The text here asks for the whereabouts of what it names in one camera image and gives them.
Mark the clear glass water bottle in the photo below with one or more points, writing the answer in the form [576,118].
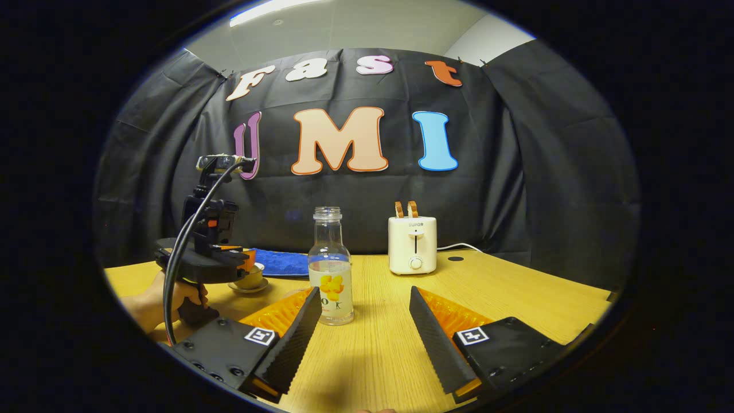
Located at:
[331,275]

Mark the blue towel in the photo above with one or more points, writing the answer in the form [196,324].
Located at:
[284,263]

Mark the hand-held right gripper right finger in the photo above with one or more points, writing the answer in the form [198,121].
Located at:
[436,344]

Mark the cream toaster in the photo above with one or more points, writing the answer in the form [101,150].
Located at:
[412,244]

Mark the yellow teacup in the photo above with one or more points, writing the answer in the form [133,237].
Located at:
[252,280]

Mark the yellow saucer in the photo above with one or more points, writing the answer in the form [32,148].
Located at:
[248,289]

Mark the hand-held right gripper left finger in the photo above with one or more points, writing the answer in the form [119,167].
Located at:
[292,344]

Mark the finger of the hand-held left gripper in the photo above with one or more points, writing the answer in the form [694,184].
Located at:
[238,255]

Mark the bread slice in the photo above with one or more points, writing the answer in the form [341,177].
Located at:
[413,209]
[398,209]

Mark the black backdrop cloth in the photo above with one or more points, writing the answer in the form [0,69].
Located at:
[516,172]

